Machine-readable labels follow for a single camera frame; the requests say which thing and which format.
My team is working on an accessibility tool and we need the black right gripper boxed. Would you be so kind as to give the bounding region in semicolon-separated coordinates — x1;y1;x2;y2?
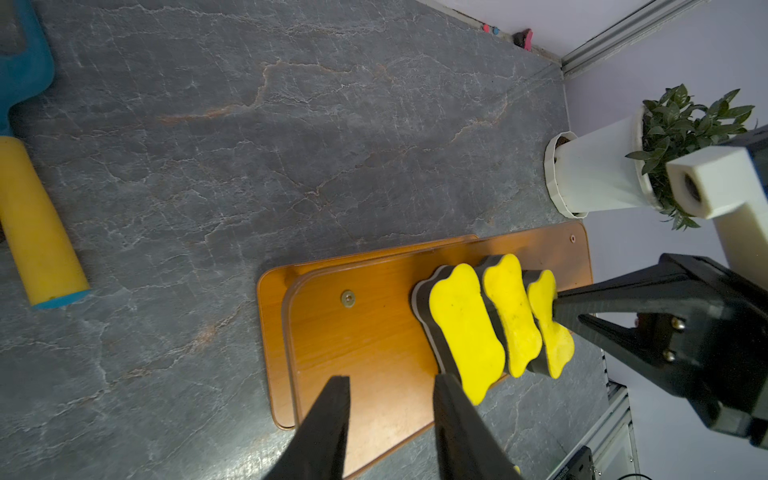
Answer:
553;253;767;449

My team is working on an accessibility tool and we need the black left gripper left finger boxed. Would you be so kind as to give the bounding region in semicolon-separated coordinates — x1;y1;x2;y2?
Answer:
265;376;351;479

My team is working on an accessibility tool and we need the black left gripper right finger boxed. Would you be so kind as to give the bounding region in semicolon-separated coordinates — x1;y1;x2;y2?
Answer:
433;374;522;479

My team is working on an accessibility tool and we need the yellow eraser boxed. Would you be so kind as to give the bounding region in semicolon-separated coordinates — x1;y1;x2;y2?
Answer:
523;270;575;379
475;254;543;378
410;263;506;406

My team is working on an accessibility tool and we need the orange wooden two-tier shelf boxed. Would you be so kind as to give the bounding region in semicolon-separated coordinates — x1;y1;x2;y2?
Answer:
256;221;593;479

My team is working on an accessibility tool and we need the white plant pot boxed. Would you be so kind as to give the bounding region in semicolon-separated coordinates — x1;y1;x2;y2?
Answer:
544;108;661;219

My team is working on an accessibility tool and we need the green potted plant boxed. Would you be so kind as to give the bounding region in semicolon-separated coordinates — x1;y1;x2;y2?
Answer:
627;84;754;230

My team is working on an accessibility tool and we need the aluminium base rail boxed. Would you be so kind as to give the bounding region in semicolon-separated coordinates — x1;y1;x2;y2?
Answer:
549;381;643;479

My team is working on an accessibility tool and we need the pink object at wall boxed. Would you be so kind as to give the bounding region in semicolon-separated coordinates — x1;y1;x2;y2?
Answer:
512;28;533;51

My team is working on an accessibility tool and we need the teal garden fork yellow handle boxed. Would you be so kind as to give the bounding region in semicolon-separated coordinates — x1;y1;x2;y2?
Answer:
1;1;90;310

